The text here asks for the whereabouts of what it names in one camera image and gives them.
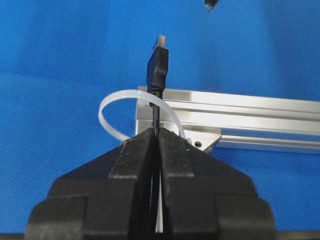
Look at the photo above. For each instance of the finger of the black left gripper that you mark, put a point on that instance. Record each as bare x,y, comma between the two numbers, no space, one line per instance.
211,3

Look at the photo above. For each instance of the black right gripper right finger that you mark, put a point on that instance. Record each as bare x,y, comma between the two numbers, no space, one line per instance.
204,198

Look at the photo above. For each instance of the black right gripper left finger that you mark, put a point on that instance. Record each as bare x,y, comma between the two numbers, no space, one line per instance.
107,198

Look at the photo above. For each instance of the white zip tie loop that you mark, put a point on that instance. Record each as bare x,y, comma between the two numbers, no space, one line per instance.
140,95

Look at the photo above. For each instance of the blue textured mat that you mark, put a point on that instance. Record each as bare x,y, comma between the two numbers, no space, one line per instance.
60,58

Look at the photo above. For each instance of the silver aluminium extrusion frame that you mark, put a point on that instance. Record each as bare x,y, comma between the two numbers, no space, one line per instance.
211,119

